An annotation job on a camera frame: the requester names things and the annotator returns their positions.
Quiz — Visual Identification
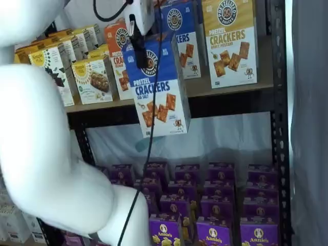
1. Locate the white printed carton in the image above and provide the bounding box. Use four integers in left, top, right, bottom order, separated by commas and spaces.
22, 212, 44, 241
0, 216, 25, 243

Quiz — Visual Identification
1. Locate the purple Annie's box orange label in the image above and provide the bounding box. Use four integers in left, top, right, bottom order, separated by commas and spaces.
142, 192, 160, 219
143, 161, 169, 180
133, 178, 162, 196

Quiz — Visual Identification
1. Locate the orange pretzel crackers box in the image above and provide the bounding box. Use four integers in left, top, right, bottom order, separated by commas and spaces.
104, 19, 135, 101

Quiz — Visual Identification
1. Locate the purple Annie's snack box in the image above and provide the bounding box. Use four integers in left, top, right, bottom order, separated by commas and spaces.
109, 178, 135, 190
109, 163, 135, 180
63, 231, 87, 246

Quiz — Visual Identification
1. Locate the Simple Mills bars box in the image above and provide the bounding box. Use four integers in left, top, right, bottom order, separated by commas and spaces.
87, 45, 111, 61
71, 54, 115, 105

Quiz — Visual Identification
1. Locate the looped black cable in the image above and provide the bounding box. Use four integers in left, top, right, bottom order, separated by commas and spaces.
92, 0, 130, 23

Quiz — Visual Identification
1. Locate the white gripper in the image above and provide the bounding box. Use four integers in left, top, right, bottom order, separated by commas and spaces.
124, 0, 156, 69

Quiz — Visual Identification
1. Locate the white plastic curtain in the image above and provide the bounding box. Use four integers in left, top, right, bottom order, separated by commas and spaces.
290, 0, 328, 246

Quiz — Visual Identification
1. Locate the purple Annie's box teal label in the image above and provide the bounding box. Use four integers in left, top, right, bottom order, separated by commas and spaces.
240, 221, 279, 246
248, 163, 278, 182
245, 179, 279, 200
242, 197, 280, 224

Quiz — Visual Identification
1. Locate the purple Annie's box brown label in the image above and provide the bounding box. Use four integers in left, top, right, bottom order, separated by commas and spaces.
204, 180, 235, 198
200, 196, 234, 224
208, 162, 236, 182
196, 221, 233, 246

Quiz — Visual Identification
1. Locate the translucent white backing sheet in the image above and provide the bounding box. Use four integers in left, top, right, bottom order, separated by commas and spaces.
86, 111, 273, 171

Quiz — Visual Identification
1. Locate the yellow Simple Mills box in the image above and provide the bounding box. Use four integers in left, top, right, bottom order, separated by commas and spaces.
30, 39, 52, 52
14, 48, 33, 65
47, 28, 74, 39

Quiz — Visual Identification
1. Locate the yellow pretzel crackers box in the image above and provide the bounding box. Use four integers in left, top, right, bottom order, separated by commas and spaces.
201, 0, 259, 90

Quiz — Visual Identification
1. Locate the blue white pretzel crackers box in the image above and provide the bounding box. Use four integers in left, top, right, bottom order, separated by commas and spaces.
121, 32, 192, 139
160, 0, 206, 80

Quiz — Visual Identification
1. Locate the purple Annie's box yellow label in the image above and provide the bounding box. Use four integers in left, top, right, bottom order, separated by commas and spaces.
149, 219, 183, 246
175, 163, 200, 183
168, 180, 197, 197
160, 194, 191, 223

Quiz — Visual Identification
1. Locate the long hanging black cable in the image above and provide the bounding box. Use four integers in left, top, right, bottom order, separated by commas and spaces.
116, 0, 165, 246

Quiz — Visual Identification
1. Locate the Simple Mills dark chocolate box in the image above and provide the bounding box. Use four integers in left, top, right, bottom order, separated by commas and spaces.
76, 26, 97, 52
60, 34, 83, 64
27, 45, 75, 107

